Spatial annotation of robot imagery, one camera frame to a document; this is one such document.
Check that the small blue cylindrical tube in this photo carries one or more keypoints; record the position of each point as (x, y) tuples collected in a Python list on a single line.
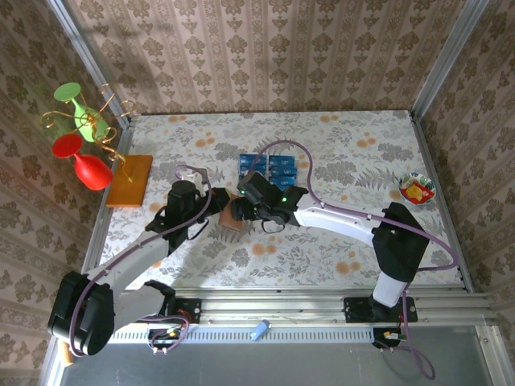
[(259, 330)]

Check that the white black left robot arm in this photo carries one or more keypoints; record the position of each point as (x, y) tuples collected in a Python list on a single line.
[(133, 257)]

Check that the red plastic wine glass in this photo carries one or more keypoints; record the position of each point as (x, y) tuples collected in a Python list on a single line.
[(94, 173)]

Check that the grey metal sheet panel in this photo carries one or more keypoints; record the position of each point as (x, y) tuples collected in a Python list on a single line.
[(281, 366)]

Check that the red candy wrapper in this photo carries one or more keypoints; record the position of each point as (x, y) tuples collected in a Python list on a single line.
[(427, 196)]

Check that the green plastic wine glass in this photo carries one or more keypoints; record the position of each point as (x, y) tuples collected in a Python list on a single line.
[(66, 91)]

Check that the floral patterned table cover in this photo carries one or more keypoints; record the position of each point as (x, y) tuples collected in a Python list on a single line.
[(342, 140)]

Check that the yellow candy wrapper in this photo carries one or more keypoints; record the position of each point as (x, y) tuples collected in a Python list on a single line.
[(414, 191)]

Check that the patterned ceramic bowl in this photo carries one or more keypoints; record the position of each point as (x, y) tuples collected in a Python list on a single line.
[(414, 177)]

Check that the aluminium corner post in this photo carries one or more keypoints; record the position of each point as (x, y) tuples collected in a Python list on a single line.
[(91, 60), (447, 60)]

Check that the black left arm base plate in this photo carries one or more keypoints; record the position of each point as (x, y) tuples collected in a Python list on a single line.
[(193, 309)]

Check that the tan leather card holder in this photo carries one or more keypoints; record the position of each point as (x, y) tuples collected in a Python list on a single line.
[(227, 221)]

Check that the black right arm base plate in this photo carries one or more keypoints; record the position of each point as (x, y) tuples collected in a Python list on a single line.
[(356, 309)]

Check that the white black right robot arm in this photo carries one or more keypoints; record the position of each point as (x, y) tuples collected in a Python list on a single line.
[(342, 221)]

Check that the aluminium mounting rail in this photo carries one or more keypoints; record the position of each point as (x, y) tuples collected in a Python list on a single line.
[(281, 307)]

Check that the wooden mallet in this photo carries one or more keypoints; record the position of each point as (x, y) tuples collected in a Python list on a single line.
[(67, 358)]

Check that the aluminium table side rail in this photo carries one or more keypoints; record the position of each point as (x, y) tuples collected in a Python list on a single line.
[(426, 153), (98, 241)]

